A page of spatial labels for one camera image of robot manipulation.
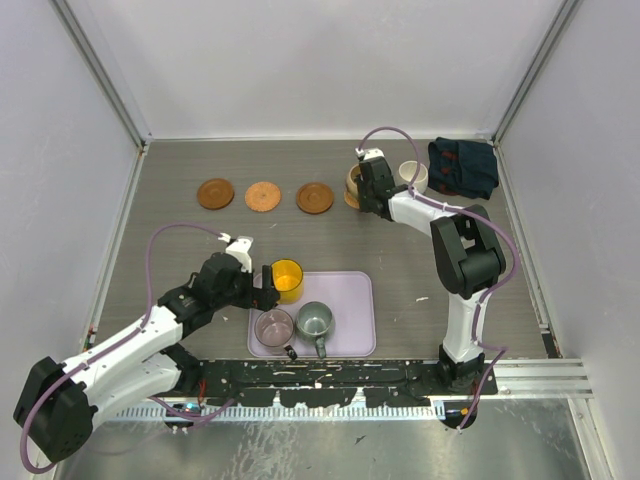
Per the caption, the yellow glass mug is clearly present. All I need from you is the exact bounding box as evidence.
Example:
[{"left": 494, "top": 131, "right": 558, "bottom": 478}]
[{"left": 271, "top": 259, "right": 304, "bottom": 305}]

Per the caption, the beige ceramic mug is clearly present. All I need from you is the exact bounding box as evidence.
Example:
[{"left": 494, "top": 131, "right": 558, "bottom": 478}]
[{"left": 345, "top": 164, "right": 361, "bottom": 199}]

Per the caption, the woven rattan coaster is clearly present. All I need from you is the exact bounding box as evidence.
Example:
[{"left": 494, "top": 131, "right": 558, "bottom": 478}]
[
  {"left": 344, "top": 191, "right": 359, "bottom": 210},
  {"left": 245, "top": 181, "right": 281, "bottom": 213}
]

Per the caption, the white ceramic mug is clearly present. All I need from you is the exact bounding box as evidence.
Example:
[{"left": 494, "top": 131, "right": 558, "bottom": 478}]
[{"left": 394, "top": 160, "right": 428, "bottom": 194}]

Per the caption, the grey green ceramic mug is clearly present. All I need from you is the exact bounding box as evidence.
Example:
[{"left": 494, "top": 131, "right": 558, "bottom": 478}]
[{"left": 295, "top": 301, "right": 335, "bottom": 359}]

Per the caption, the wooden coaster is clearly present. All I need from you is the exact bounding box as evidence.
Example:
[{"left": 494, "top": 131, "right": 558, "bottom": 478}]
[
  {"left": 196, "top": 178, "right": 235, "bottom": 210},
  {"left": 296, "top": 182, "right": 334, "bottom": 215}
]

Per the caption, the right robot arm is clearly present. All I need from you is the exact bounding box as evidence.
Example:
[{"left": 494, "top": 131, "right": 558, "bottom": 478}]
[{"left": 355, "top": 149, "right": 506, "bottom": 394}]

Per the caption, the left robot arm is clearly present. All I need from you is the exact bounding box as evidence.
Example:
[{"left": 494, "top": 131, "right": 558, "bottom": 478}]
[{"left": 13, "top": 252, "right": 280, "bottom": 474}]

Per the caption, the clear purple glass mug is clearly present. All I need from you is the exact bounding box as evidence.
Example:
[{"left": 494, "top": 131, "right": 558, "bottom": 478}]
[{"left": 254, "top": 308, "right": 298, "bottom": 361}]

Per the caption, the dark blue folded cloth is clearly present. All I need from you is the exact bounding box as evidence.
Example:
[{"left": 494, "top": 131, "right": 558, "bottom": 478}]
[{"left": 427, "top": 137, "right": 499, "bottom": 200}]

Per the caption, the lavender plastic tray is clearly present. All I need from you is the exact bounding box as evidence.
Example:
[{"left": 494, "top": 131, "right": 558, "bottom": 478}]
[{"left": 278, "top": 271, "right": 376, "bottom": 358}]

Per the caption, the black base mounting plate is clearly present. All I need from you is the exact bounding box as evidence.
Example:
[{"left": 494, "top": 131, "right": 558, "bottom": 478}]
[{"left": 159, "top": 359, "right": 479, "bottom": 408}]

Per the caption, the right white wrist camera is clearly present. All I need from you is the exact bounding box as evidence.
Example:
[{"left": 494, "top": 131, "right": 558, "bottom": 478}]
[{"left": 355, "top": 148, "right": 385, "bottom": 162}]

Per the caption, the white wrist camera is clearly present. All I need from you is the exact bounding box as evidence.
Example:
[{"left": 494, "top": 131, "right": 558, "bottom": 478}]
[
  {"left": 355, "top": 148, "right": 385, "bottom": 162},
  {"left": 218, "top": 233, "right": 254, "bottom": 273}
]

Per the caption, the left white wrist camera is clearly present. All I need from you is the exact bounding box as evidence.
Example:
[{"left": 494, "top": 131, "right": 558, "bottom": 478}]
[{"left": 218, "top": 233, "right": 254, "bottom": 273}]

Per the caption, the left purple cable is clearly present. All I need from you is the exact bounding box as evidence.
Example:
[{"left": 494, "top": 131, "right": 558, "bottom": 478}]
[{"left": 19, "top": 222, "right": 236, "bottom": 474}]

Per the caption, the slotted white cable duct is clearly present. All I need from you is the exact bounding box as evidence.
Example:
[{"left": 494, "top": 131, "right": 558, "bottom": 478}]
[{"left": 111, "top": 394, "right": 445, "bottom": 422}]

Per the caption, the front aluminium rail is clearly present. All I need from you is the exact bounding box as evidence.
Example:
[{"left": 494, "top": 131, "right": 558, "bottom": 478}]
[{"left": 479, "top": 357, "right": 594, "bottom": 401}]

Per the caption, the right aluminium frame post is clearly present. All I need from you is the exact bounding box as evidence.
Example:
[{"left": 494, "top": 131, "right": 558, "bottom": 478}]
[{"left": 492, "top": 0, "right": 583, "bottom": 144}]

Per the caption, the aluminium frame post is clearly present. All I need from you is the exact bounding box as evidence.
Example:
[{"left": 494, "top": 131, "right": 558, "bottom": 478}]
[
  {"left": 49, "top": 0, "right": 149, "bottom": 151},
  {"left": 492, "top": 0, "right": 583, "bottom": 144}
]

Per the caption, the left aluminium frame post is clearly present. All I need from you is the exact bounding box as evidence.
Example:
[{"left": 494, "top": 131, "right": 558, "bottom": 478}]
[{"left": 49, "top": 0, "right": 149, "bottom": 151}]

